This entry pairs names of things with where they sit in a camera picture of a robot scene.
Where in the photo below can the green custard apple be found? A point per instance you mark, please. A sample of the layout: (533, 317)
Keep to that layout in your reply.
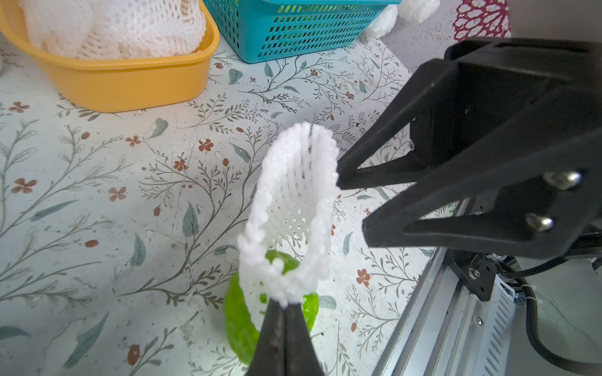
(242, 334)

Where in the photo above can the white teddy bear pink shirt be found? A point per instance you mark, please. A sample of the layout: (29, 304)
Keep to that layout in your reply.
(413, 11)

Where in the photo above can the floral table mat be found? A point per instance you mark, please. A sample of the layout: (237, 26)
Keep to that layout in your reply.
(119, 231)

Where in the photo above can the pile of white foam nets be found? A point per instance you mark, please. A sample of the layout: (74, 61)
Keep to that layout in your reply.
(115, 30)

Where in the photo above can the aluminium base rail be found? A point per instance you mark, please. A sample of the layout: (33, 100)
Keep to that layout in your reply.
(459, 321)

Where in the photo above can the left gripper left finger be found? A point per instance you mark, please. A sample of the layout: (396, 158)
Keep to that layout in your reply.
(269, 356)

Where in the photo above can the teal plastic basket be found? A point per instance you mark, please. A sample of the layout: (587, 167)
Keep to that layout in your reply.
(260, 31)

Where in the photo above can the yellow plastic tray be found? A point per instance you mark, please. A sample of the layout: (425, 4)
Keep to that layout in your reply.
(118, 85)

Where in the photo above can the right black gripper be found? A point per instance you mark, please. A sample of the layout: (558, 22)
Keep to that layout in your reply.
(520, 150)

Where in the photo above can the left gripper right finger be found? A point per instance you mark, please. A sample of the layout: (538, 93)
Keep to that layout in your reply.
(299, 354)

